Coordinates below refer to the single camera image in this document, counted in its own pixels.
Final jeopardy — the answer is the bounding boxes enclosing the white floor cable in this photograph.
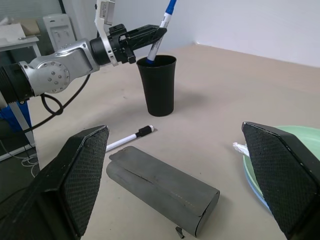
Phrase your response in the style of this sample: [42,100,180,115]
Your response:
[21,152,41,177]

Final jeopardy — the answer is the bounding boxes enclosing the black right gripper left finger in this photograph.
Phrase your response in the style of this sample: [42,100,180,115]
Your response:
[0,124,111,240]

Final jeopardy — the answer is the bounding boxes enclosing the green plastic plate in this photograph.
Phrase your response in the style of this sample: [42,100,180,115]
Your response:
[242,124,320,177]

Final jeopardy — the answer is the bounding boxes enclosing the blue plastic plate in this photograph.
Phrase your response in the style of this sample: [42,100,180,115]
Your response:
[243,172,272,213]

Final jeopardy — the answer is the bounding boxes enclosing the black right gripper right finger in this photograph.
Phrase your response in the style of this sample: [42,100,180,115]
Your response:
[241,121,320,240]

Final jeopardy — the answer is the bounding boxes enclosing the grey glasses case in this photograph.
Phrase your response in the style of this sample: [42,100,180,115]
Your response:
[105,145,221,238]

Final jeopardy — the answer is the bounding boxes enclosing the white marker blue cap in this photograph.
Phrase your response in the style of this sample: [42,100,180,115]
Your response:
[145,0,178,66]

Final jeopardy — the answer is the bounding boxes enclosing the white water dispenser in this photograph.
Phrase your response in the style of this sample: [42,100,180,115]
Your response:
[42,13,77,55]

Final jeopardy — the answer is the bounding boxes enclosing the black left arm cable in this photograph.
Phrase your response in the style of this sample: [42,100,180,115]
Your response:
[0,73,91,146]

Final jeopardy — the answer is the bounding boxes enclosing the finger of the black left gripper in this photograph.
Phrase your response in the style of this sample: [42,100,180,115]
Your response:
[125,30,166,51]
[126,24,168,35]

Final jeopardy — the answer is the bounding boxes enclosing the blue and white frame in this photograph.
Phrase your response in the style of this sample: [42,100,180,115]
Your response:
[0,99,41,171]

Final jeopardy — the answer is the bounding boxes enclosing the white marker black cap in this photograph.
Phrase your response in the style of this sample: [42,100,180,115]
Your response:
[105,124,155,153]

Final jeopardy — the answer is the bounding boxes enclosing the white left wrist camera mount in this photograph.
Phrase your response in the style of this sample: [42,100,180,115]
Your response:
[94,0,120,67]

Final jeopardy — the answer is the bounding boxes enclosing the cardboard box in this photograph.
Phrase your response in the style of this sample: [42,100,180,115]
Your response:
[0,17,41,42]

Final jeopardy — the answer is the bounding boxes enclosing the white tissue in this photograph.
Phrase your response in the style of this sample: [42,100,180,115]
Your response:
[232,141,251,158]

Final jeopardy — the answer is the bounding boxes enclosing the black plastic cup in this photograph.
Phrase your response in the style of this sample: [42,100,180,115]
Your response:
[136,54,178,118]

